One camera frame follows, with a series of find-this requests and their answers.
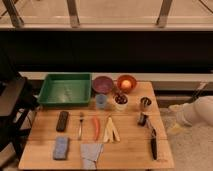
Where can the metal fork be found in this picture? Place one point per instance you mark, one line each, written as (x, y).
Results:
(80, 126)

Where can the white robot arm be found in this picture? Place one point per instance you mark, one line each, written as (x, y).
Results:
(190, 114)

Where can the blue plastic cup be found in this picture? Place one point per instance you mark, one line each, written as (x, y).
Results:
(100, 101)

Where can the white cup with dark contents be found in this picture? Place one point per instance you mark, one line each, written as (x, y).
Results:
(121, 101)

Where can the metal cup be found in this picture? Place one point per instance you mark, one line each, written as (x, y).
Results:
(145, 103)

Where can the purple bowl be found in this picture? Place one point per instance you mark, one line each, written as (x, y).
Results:
(103, 84)

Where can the orange ball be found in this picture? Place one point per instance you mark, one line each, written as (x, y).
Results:
(126, 84)

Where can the orange bowl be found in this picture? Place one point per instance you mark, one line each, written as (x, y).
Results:
(126, 77)

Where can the orange carrot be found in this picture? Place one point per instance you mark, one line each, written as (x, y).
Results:
(96, 123)

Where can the green plastic tray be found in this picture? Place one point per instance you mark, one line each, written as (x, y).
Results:
(66, 90)

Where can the small black metal clip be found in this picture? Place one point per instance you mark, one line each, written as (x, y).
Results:
(142, 119)

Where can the black remote control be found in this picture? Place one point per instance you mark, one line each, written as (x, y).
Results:
(62, 121)

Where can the grey cloth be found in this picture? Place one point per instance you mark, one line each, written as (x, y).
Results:
(90, 153)

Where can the blue sponge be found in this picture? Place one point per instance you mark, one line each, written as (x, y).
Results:
(61, 148)

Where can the black side stand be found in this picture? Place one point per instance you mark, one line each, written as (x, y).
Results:
(16, 101)

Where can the black handled knife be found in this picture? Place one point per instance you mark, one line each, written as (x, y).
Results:
(153, 140)

